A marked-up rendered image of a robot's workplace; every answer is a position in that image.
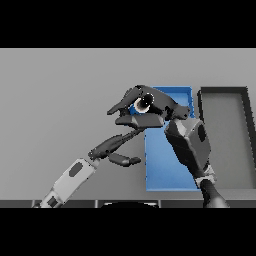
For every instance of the blue pipe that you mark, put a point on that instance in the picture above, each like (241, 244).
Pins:
(142, 103)

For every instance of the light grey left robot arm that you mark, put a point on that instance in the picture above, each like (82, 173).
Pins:
(68, 181)

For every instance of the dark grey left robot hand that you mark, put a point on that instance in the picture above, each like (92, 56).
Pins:
(110, 145)

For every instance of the dark grey bin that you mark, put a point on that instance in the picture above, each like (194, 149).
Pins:
(228, 140)

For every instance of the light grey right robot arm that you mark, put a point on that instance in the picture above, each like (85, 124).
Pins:
(191, 150)

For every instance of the blue bin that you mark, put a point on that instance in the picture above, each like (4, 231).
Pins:
(165, 156)

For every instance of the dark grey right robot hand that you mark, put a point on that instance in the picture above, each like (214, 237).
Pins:
(151, 110)

